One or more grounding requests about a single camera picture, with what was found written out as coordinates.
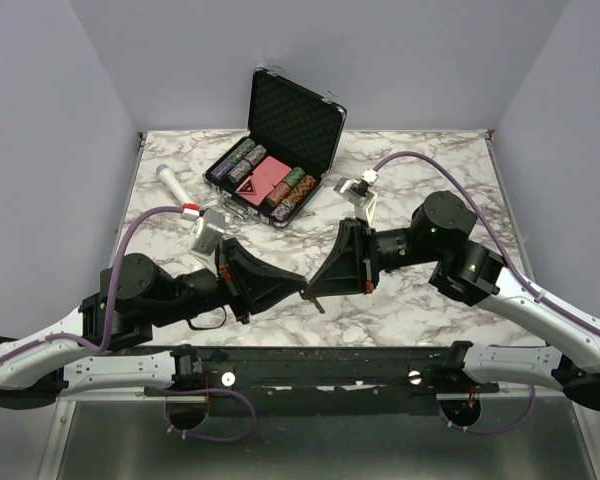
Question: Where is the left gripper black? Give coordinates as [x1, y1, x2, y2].
[151, 240, 311, 330]

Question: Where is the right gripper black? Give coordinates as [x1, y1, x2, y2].
[308, 215, 443, 294]

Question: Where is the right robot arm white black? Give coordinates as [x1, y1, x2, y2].
[303, 191, 600, 411]

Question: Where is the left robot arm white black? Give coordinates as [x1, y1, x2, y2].
[0, 239, 307, 410]

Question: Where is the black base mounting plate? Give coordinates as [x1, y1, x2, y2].
[82, 342, 506, 417]

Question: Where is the orange poker chip row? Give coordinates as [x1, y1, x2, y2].
[265, 167, 317, 222]

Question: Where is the red playing card deck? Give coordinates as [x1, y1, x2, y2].
[235, 156, 291, 206]

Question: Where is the green poker chip row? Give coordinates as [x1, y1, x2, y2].
[227, 138, 267, 166]

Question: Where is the black poker chip case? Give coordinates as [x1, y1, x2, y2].
[203, 67, 347, 229]

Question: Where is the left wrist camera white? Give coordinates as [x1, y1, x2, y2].
[181, 203, 226, 275]

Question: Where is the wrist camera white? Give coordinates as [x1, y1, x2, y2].
[334, 169, 378, 224]
[181, 203, 226, 275]

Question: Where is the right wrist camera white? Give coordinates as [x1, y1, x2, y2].
[334, 169, 378, 224]

